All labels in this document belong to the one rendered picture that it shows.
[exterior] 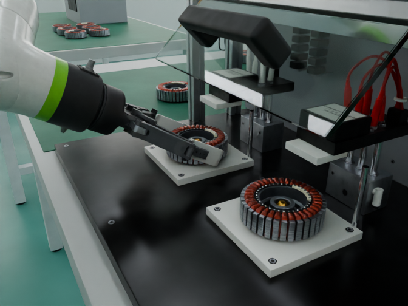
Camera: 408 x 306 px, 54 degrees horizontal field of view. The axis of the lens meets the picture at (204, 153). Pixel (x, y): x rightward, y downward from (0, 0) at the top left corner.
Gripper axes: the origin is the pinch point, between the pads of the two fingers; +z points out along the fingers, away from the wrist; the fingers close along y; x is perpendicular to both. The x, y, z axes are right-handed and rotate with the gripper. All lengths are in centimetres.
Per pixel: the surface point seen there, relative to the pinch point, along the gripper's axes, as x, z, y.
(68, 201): 16.3, -17.7, 0.0
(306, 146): -8.6, -0.4, -23.7
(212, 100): -8.2, -1.2, -0.7
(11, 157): 61, 1, 136
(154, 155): 5.3, -5.1, 2.8
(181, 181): 5.5, -4.6, -7.5
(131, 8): -57, 134, 448
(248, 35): -13.9, -26.0, -37.4
